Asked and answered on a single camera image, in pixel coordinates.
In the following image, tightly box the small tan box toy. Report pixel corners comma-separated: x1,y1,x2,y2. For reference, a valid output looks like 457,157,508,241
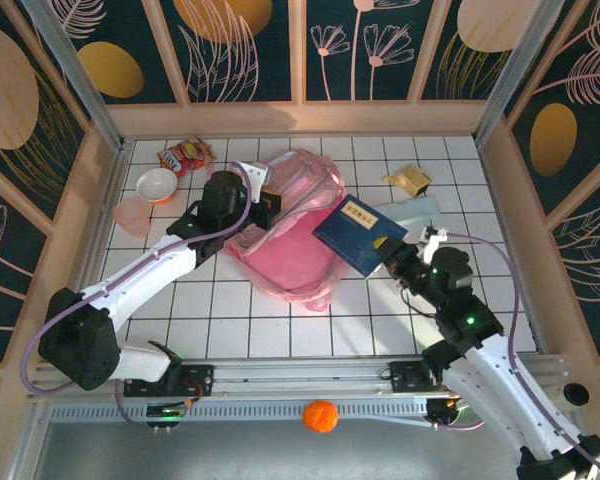
381,164,433,198

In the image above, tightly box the white flat cable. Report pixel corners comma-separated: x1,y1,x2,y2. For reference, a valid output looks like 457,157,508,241
337,412,431,429

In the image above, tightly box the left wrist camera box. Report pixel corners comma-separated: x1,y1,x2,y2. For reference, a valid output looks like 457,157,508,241
229,160,274,190

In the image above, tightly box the pink school backpack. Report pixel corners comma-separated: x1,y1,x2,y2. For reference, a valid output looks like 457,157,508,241
223,147,346,314

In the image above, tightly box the white slotted cable duct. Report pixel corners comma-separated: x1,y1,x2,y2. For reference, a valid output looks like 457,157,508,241
49,399,431,427

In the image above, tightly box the red yellow snack packet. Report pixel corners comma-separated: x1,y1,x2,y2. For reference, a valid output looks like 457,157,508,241
156,135,217,179

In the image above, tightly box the small controller board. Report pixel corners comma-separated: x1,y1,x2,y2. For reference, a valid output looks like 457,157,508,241
146,399,191,432
426,397,474,431

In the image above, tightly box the translucent pink plastic cup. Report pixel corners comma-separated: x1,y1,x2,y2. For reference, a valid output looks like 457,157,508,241
113,198,152,239

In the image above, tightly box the aluminium frame post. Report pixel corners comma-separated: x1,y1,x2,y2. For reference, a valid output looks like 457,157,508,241
472,0,566,144
22,0,127,151

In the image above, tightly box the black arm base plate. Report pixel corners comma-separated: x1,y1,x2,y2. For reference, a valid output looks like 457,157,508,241
123,363,216,399
388,360,451,396

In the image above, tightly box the light blue pencil case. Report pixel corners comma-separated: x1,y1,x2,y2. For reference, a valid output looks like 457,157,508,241
374,194,441,229

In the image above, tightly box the white bowl orange outside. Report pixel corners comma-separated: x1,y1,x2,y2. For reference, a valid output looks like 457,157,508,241
135,167,179,206

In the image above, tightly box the purple cable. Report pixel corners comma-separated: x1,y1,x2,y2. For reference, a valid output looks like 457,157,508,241
19,162,256,429
432,229,600,480

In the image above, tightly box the dark blue notebook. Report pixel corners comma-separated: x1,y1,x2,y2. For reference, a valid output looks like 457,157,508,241
312,194,410,279

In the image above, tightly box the grey box black cap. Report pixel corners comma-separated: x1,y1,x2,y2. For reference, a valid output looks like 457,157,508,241
542,382,591,414

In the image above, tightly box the orange ball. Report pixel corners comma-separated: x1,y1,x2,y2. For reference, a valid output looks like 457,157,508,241
302,399,340,434

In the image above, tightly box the aluminium mounting rail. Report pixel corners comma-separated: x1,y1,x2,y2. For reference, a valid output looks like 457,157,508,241
29,353,567,401

